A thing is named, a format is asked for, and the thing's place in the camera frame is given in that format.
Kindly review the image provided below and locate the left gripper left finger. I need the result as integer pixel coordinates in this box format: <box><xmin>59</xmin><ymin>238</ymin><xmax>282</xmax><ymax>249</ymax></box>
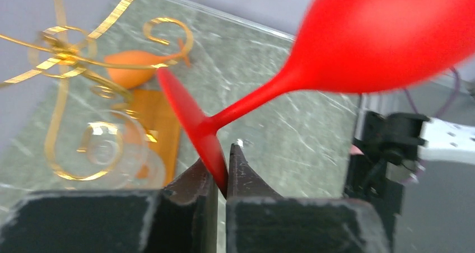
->
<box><xmin>1</xmin><ymin>161</ymin><xmax>218</xmax><ymax>252</ymax></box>

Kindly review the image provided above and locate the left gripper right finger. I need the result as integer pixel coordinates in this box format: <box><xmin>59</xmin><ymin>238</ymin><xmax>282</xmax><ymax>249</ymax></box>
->
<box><xmin>226</xmin><ymin>144</ymin><xmax>390</xmax><ymax>252</ymax></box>

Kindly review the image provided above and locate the gold wire glass rack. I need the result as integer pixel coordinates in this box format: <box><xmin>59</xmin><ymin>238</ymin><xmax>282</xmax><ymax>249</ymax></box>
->
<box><xmin>1</xmin><ymin>0</ymin><xmax>193</xmax><ymax>192</ymax></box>

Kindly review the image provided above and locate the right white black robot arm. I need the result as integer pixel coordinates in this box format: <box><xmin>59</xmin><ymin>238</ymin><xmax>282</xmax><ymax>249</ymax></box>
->
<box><xmin>343</xmin><ymin>111</ymin><xmax>474</xmax><ymax>242</ymax></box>

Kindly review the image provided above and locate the red plastic wine glass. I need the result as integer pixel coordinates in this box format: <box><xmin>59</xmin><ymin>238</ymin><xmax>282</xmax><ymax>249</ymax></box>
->
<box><xmin>157</xmin><ymin>0</ymin><xmax>474</xmax><ymax>194</ymax></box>

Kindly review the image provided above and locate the clear patterned wine glass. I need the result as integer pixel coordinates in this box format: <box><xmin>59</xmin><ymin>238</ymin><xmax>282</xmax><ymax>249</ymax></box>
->
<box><xmin>73</xmin><ymin>110</ymin><xmax>166</xmax><ymax>189</ymax></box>

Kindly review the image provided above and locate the orange plastic wine glass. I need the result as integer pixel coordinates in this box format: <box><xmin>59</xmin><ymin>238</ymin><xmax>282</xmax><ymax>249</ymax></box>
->
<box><xmin>104</xmin><ymin>38</ymin><xmax>193</xmax><ymax>89</ymax></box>

